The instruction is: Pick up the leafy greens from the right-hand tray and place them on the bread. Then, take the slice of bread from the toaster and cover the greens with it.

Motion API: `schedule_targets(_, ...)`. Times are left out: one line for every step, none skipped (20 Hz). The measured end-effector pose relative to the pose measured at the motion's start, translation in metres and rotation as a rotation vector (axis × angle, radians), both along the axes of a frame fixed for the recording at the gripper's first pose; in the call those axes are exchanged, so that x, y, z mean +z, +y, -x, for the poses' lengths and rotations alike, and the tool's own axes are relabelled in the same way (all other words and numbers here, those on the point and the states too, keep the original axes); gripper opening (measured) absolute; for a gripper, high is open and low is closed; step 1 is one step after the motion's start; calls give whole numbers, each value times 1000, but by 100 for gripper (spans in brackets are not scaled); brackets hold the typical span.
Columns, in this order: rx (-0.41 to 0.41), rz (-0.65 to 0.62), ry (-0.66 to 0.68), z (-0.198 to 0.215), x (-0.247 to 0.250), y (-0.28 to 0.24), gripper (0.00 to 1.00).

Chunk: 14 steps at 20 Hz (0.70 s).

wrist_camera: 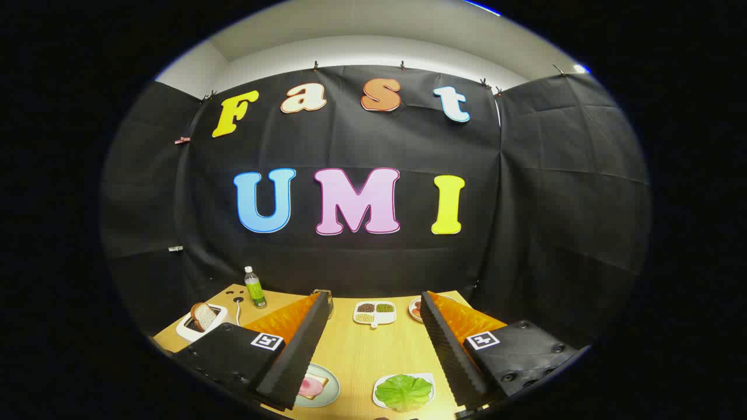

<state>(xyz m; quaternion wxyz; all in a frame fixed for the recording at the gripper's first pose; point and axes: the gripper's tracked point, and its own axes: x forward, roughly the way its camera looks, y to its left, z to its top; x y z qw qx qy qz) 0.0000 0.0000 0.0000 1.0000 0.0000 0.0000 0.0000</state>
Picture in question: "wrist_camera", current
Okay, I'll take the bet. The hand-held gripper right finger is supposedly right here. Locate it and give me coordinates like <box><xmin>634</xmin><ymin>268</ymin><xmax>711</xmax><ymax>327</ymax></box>
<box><xmin>420</xmin><ymin>290</ymin><xmax>590</xmax><ymax>409</ymax></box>

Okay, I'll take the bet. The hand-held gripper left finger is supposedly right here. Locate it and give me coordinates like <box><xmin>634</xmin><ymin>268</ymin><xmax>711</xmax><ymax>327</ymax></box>
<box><xmin>173</xmin><ymin>292</ymin><xmax>331</xmax><ymax>412</ymax></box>

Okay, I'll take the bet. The green lettuce leaf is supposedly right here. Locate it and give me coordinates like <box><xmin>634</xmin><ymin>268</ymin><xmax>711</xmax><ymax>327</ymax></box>
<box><xmin>376</xmin><ymin>374</ymin><xmax>434</xmax><ymax>412</ymax></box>

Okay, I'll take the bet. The white bread slice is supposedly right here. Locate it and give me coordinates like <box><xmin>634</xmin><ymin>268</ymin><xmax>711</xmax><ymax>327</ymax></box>
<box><xmin>298</xmin><ymin>374</ymin><xmax>329</xmax><ymax>401</ymax></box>
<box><xmin>190</xmin><ymin>302</ymin><xmax>218</xmax><ymax>332</ymax></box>

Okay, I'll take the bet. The white leaf-shaped plate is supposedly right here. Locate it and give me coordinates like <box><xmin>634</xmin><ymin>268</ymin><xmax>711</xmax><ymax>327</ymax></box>
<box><xmin>373</xmin><ymin>372</ymin><xmax>436</xmax><ymax>412</ymax></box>

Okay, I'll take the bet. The pale green round plate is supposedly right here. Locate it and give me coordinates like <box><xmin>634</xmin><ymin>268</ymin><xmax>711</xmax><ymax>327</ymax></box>
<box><xmin>295</xmin><ymin>363</ymin><xmax>341</xmax><ymax>408</ymax></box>

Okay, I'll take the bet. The white oval plate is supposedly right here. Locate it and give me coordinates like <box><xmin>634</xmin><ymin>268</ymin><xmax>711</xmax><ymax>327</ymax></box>
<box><xmin>408</xmin><ymin>295</ymin><xmax>459</xmax><ymax>323</ymax></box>

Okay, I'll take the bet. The clear bottle with green label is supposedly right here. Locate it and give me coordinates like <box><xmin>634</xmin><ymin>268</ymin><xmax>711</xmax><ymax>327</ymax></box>
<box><xmin>244</xmin><ymin>266</ymin><xmax>268</xmax><ymax>309</ymax></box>

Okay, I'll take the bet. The white divided dish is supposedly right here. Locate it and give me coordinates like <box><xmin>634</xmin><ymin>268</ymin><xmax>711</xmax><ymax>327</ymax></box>
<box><xmin>352</xmin><ymin>300</ymin><xmax>397</xmax><ymax>328</ymax></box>

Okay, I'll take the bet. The white toaster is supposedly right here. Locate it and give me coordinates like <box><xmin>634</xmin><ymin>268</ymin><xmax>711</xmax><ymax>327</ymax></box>
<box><xmin>176</xmin><ymin>303</ymin><xmax>229</xmax><ymax>343</ymax></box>

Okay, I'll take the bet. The black backdrop cloth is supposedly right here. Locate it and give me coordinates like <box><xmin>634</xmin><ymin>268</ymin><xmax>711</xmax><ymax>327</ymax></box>
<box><xmin>99</xmin><ymin>64</ymin><xmax>653</xmax><ymax>351</ymax></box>

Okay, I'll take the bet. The metal wire utensil holder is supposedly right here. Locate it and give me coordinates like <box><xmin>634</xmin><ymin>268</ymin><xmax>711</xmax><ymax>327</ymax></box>
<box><xmin>313</xmin><ymin>289</ymin><xmax>335</xmax><ymax>320</ymax></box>

